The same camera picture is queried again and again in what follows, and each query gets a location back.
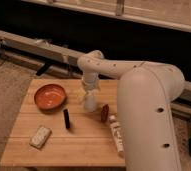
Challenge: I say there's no white ceramic cup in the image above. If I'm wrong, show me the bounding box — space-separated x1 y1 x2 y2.
84 92 97 112

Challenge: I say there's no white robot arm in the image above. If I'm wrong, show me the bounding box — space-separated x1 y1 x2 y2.
77 50 185 171

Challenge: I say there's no black cylindrical eraser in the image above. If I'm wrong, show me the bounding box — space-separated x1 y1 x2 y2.
63 109 70 129

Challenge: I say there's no small brown red bottle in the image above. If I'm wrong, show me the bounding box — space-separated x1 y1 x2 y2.
101 104 109 122

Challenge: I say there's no orange bowl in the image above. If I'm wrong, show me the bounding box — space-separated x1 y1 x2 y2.
34 84 67 110

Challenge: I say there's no white lotion bottle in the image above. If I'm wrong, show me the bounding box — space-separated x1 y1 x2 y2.
109 115 124 157

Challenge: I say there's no wooden board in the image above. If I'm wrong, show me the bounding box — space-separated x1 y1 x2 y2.
0 79 124 167

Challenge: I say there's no white rectangular sponge block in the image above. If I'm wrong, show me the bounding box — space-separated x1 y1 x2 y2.
30 126 52 149

